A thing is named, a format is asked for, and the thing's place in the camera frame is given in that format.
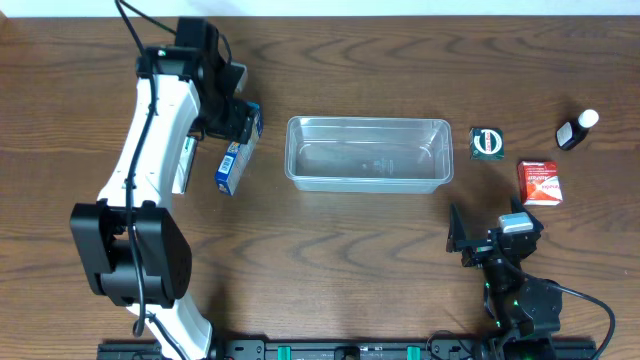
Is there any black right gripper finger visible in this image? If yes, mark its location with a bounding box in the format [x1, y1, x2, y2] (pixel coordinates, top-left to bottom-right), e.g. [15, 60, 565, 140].
[510, 196, 535, 220]
[446, 204, 467, 253]

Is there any blue fever patch box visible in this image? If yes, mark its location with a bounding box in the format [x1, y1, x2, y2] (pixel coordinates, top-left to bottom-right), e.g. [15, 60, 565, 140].
[214, 102, 264, 196]

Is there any white Panadol caplets box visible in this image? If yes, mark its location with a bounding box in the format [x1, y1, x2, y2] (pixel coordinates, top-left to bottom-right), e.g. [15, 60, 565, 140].
[172, 137, 198, 194]

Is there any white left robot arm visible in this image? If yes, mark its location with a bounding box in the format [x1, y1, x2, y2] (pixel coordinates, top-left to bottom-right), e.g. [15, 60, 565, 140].
[70, 17, 263, 359]

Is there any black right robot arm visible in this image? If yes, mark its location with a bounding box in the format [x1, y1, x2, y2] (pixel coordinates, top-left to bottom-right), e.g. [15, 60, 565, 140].
[446, 198, 562, 359]

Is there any clear plastic container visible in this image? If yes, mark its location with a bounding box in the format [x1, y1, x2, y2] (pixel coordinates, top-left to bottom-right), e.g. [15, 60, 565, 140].
[284, 116, 454, 194]

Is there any red medicine box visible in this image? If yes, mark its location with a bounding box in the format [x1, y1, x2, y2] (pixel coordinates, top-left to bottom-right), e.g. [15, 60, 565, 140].
[517, 161, 563, 206]

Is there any green Zam-Buk box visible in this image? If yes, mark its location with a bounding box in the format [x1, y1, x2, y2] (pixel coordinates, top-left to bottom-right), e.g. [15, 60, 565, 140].
[469, 128, 505, 161]

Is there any dark bottle white cap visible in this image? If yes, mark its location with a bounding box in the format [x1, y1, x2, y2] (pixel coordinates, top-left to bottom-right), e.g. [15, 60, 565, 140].
[556, 109, 599, 151]

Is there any black mounting rail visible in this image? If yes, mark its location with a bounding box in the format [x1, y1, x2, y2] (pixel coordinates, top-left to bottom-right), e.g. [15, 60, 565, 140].
[96, 337, 596, 360]

